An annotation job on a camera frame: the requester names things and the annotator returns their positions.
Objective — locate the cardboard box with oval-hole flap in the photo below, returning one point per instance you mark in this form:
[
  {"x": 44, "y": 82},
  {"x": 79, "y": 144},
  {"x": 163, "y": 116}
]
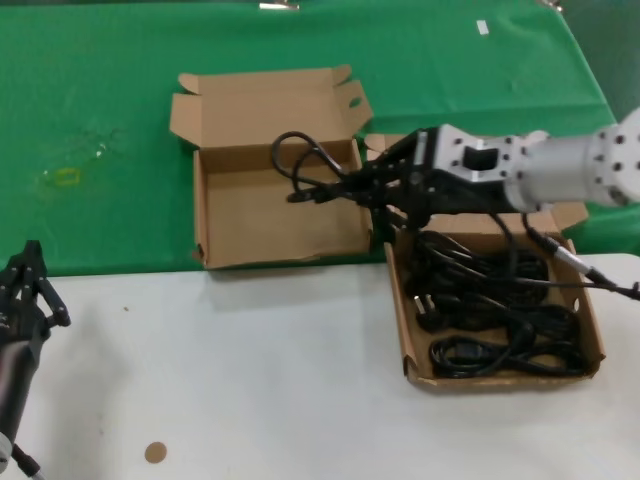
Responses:
[{"x": 280, "y": 105}]

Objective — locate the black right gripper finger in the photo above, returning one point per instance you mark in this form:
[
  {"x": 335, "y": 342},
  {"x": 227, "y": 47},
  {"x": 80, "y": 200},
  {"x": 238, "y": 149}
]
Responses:
[
  {"x": 390, "y": 162},
  {"x": 370, "y": 200}
]

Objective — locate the white tape label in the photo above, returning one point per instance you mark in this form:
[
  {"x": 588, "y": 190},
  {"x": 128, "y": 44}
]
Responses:
[{"x": 481, "y": 27}]

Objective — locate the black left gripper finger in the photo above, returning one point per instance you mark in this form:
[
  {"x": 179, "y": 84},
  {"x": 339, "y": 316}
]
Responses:
[
  {"x": 42, "y": 287},
  {"x": 15, "y": 280}
]

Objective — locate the round brown sticker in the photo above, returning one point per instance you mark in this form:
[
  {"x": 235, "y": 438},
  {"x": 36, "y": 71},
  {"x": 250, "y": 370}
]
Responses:
[{"x": 155, "y": 452}]

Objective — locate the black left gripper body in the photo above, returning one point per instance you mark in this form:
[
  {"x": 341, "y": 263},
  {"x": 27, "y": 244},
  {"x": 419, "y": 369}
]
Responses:
[{"x": 17, "y": 325}]

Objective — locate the green tablecloth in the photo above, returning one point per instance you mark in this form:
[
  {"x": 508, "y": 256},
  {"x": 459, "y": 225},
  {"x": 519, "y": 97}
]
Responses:
[{"x": 100, "y": 75}]

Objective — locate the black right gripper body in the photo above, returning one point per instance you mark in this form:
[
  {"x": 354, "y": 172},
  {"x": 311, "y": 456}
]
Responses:
[{"x": 450, "y": 195}]

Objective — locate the cardboard box with round-hole flap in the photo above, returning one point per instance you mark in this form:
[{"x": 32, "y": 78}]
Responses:
[{"x": 500, "y": 384}]

